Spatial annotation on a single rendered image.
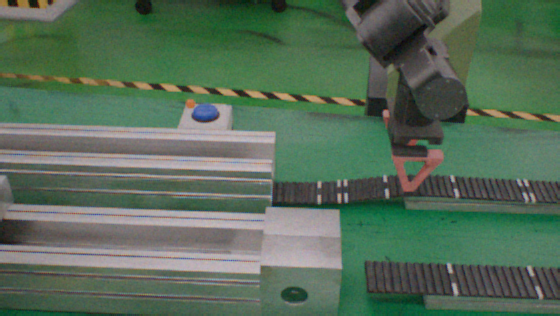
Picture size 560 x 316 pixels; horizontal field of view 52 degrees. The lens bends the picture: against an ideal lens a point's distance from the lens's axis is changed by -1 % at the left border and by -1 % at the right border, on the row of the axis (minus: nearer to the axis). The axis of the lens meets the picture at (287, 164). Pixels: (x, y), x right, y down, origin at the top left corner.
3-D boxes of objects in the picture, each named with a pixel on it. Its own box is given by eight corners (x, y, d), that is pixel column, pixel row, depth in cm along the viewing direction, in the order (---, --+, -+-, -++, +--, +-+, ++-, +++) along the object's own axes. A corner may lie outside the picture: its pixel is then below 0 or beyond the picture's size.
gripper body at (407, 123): (393, 147, 76) (400, 97, 71) (384, 108, 84) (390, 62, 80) (442, 148, 75) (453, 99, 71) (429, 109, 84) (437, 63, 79)
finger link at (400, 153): (386, 200, 79) (394, 143, 74) (380, 169, 85) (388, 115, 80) (435, 201, 79) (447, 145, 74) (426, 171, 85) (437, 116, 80)
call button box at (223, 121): (233, 134, 102) (232, 103, 98) (227, 166, 94) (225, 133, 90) (189, 132, 102) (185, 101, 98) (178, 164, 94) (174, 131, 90)
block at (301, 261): (333, 251, 78) (338, 197, 72) (336, 325, 68) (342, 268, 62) (267, 248, 78) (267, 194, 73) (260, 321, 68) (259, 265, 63)
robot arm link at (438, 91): (407, -19, 70) (352, 28, 73) (429, 17, 60) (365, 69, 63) (461, 47, 75) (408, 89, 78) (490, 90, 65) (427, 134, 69)
